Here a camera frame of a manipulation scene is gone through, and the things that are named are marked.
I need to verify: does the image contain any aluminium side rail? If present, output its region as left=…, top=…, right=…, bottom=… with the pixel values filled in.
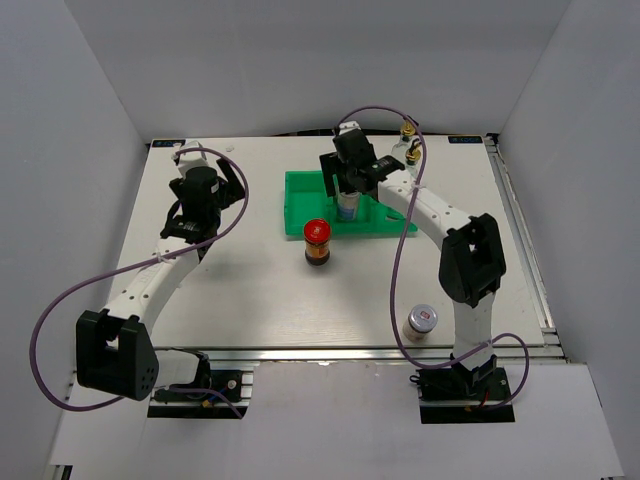
left=484, top=134, right=568, bottom=362

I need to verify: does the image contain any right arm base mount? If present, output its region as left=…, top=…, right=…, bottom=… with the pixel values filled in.
left=409, top=367, right=516, bottom=425

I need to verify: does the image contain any green three-compartment tray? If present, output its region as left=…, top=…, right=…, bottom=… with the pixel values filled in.
left=283, top=170, right=405, bottom=237

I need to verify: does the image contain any blue-label white shaker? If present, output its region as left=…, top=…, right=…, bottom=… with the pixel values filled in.
left=336, top=192, right=360, bottom=222

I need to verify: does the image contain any glass cruet with dark spice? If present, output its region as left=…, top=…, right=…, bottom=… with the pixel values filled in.
left=391, top=120, right=419, bottom=161

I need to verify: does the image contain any clear glass cruet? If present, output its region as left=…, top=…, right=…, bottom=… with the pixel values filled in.
left=405, top=138, right=422, bottom=177

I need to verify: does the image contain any red-lid dark sauce jar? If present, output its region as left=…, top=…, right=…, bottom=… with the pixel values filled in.
left=303, top=218, right=331, bottom=266

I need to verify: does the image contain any right blue table sticker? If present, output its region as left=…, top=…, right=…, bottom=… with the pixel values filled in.
left=447, top=135, right=484, bottom=145

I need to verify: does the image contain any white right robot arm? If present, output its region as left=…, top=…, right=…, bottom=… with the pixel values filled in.
left=320, top=121, right=506, bottom=399

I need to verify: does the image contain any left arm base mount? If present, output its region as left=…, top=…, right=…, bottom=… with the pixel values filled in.
left=147, top=348, right=249, bottom=420

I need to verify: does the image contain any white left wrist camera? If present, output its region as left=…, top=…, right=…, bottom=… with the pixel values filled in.
left=172, top=150, right=209, bottom=177

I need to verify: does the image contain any red-label lid small jar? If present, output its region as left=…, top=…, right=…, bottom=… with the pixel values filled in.
left=402, top=304, right=438, bottom=343

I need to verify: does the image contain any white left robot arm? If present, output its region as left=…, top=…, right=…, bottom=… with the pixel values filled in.
left=76, top=147, right=248, bottom=401

